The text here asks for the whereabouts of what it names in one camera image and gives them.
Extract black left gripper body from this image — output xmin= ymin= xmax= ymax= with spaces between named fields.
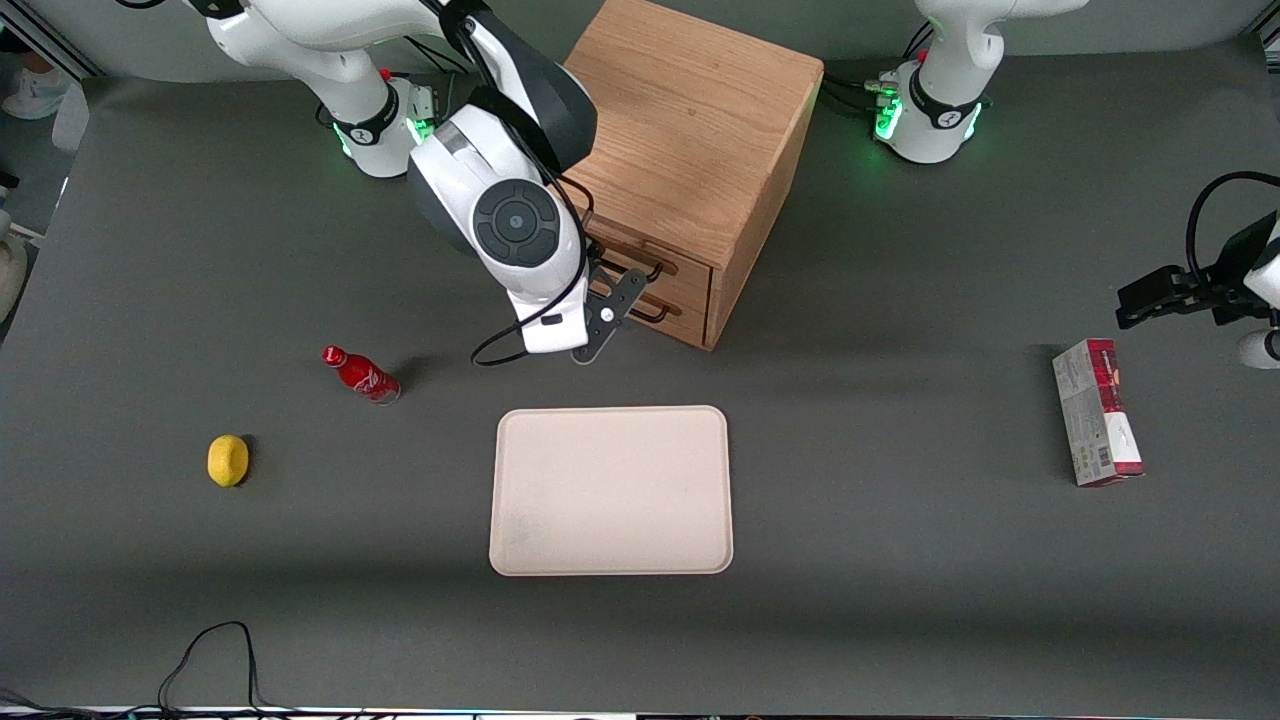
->
xmin=1198 ymin=212 xmax=1280 ymax=324

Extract wooden drawer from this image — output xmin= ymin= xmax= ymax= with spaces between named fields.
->
xmin=585 ymin=215 xmax=713 ymax=313
xmin=640 ymin=285 xmax=713 ymax=349

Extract wooden drawer cabinet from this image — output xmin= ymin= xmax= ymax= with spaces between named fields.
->
xmin=560 ymin=0 xmax=825 ymax=351

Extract red plaid cardboard box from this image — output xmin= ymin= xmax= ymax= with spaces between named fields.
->
xmin=1051 ymin=338 xmax=1147 ymax=488

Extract beige plastic tray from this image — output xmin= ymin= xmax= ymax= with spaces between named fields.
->
xmin=488 ymin=404 xmax=735 ymax=578

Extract red cola bottle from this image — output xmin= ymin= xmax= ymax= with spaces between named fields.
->
xmin=320 ymin=345 xmax=403 ymax=406

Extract grey table mat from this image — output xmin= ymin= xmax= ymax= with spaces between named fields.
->
xmin=0 ymin=35 xmax=1280 ymax=713

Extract yellow lemon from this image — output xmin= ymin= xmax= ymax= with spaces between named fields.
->
xmin=206 ymin=434 xmax=251 ymax=489

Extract white sneaker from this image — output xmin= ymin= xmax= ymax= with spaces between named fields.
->
xmin=2 ymin=66 xmax=63 ymax=121

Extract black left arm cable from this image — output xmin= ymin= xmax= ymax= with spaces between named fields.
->
xmin=1186 ymin=170 xmax=1280 ymax=276

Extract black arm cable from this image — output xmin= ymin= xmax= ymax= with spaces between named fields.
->
xmin=1186 ymin=170 xmax=1280 ymax=276
xmin=405 ymin=0 xmax=593 ymax=368

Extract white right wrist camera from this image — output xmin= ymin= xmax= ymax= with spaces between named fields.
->
xmin=508 ymin=288 xmax=591 ymax=355

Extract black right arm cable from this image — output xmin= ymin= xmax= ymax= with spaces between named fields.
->
xmin=405 ymin=0 xmax=593 ymax=368

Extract black left base cables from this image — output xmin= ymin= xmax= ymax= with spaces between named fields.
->
xmin=820 ymin=22 xmax=936 ymax=116

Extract black cable loop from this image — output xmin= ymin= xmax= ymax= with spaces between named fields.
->
xmin=0 ymin=620 xmax=381 ymax=719

